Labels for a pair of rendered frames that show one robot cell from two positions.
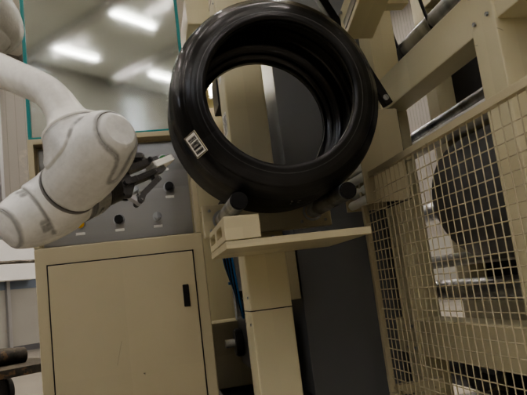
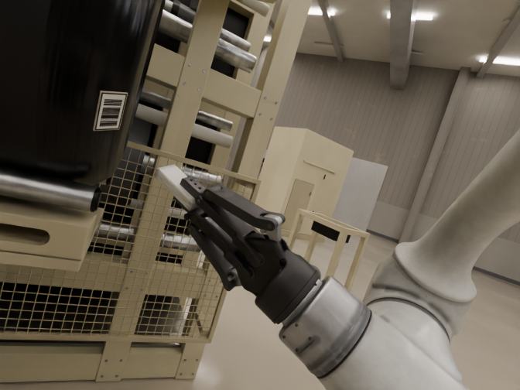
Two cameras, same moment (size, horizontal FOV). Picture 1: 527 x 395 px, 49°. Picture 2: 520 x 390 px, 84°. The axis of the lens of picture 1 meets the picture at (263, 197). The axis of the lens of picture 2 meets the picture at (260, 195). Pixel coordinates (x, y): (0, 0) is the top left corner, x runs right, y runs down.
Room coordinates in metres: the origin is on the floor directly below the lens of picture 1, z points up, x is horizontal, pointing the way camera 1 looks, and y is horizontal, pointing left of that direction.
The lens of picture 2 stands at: (1.23, 0.60, 1.03)
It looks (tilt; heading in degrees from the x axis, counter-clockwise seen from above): 4 degrees down; 256
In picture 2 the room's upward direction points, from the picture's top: 17 degrees clockwise
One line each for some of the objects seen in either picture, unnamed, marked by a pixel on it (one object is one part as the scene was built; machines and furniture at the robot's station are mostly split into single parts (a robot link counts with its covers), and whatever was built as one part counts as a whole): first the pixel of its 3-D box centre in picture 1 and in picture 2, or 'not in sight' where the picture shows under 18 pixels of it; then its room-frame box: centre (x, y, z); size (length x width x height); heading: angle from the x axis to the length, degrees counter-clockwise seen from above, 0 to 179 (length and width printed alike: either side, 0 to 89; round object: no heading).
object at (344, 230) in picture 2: not in sight; (319, 260); (-0.08, -1.81, 0.40); 0.60 x 0.35 x 0.80; 112
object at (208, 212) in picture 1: (267, 215); not in sight; (1.75, -0.01, 0.90); 0.40 x 0.03 x 0.10; 102
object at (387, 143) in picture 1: (371, 161); not in sight; (1.87, -0.37, 1.05); 0.20 x 0.15 x 0.30; 12
